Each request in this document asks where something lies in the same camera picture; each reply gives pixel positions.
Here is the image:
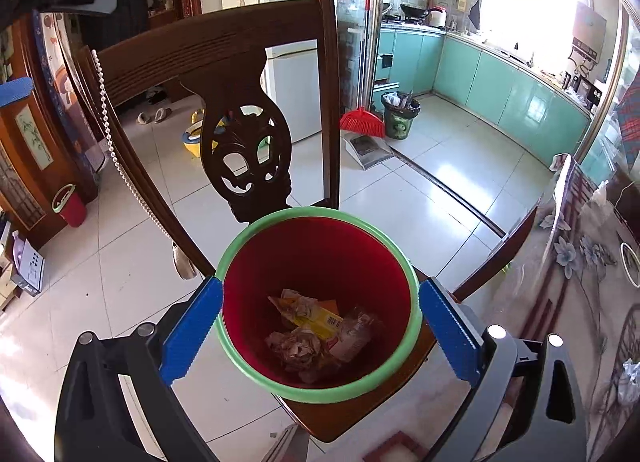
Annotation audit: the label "dark wooden chair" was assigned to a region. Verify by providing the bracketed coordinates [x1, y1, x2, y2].
[451, 201, 542, 304]

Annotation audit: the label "black green trash bin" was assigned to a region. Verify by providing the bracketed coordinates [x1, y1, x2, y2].
[380, 91, 421, 139]

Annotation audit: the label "sliding glass door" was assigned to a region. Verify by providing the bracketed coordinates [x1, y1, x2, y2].
[337, 0, 389, 110]

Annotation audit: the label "white cable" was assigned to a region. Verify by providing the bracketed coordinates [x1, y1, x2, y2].
[619, 241, 640, 289]

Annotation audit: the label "red bin with green rim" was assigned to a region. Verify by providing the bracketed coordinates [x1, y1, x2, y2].
[214, 207, 424, 404]

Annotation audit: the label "red broom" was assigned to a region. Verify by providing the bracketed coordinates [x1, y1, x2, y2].
[339, 0, 387, 139]

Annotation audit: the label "cartoon wall poster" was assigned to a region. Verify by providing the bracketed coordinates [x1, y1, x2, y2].
[32, 12, 109, 174]

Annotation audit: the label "wooden door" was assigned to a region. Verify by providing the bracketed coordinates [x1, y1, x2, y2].
[0, 17, 101, 254]

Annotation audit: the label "black wok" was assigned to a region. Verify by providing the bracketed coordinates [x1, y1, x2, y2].
[399, 2, 432, 24]

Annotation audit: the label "beige tassel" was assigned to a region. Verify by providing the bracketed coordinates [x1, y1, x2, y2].
[172, 241, 199, 281]

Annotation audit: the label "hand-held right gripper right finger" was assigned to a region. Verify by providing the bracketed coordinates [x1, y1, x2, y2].
[418, 277, 590, 462]

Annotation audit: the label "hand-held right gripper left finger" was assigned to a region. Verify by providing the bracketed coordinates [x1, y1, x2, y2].
[52, 275, 225, 462]

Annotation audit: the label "yellow child potty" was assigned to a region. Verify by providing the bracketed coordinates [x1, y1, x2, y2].
[181, 110, 221, 159]

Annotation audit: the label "pair of slippers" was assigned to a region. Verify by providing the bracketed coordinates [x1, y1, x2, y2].
[137, 107, 174, 126]

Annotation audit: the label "white box with dots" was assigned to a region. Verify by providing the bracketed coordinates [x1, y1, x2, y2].
[11, 233, 47, 296]

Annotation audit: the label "carved wooden chair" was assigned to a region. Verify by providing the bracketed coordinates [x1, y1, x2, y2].
[75, 0, 443, 444]

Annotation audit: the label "white refrigerator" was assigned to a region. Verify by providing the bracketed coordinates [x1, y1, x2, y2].
[256, 0, 342, 144]

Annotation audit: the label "wall water heater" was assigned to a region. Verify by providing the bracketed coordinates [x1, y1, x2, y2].
[570, 1, 609, 61]

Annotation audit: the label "grey dustpan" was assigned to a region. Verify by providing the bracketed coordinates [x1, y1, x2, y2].
[344, 134, 397, 171]

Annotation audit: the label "small red bin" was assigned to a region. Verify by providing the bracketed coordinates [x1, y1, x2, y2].
[52, 183, 89, 228]

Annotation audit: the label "teal kitchen cabinets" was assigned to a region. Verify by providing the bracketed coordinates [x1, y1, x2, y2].
[374, 24, 607, 172]

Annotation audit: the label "red printed paper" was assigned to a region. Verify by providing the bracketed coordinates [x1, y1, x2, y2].
[264, 329, 327, 374]

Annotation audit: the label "white bead string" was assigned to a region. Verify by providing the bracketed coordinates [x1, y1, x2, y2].
[91, 49, 177, 244]

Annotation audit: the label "torn yellow carton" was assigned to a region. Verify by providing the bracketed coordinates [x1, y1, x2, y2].
[267, 289, 347, 341]

